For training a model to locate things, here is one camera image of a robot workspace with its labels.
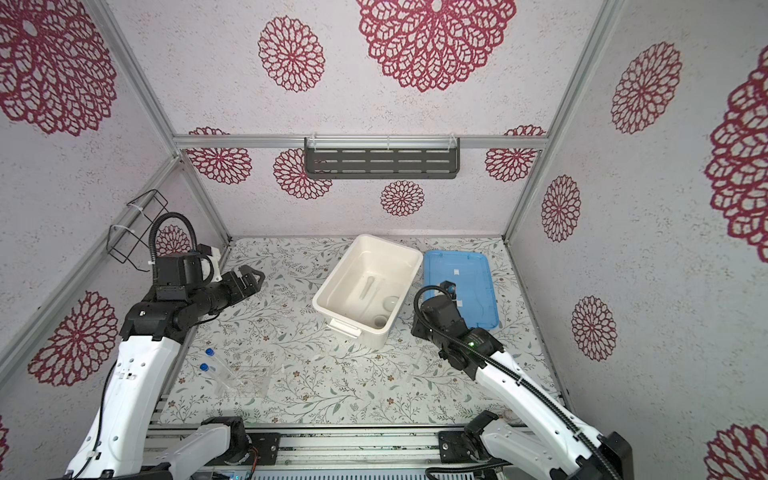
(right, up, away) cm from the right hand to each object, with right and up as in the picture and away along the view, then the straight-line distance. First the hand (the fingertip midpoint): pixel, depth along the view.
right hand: (417, 313), depth 78 cm
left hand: (-41, +7, -5) cm, 42 cm away
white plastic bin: (-5, +12, +26) cm, 29 cm away
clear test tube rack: (-49, -20, +8) cm, 53 cm away
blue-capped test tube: (-52, -12, -6) cm, 54 cm away
